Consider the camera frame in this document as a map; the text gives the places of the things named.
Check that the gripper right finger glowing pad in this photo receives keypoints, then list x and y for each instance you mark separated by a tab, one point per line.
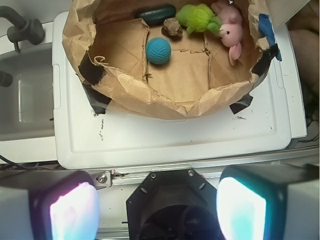
269	202

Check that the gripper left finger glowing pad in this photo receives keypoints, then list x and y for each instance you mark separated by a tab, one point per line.
48	205

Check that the blue dimpled ball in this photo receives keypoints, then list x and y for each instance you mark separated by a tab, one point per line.
158	51

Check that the white plastic lid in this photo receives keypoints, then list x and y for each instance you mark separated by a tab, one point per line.
86	140

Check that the pink plush bunny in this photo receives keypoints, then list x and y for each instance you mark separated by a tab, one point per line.
231	30

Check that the grey faucet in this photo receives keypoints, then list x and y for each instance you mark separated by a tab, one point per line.
22	29

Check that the brown paper bag tray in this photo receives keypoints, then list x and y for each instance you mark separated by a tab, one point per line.
106	46

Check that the green plush toy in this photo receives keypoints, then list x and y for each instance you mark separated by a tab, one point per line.
198	19

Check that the dark green oblong case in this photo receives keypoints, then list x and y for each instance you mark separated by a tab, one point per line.
156	15

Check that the aluminium rail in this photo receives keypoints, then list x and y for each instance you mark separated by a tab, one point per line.
210	169

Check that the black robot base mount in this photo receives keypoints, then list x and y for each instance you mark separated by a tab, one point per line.
173	205

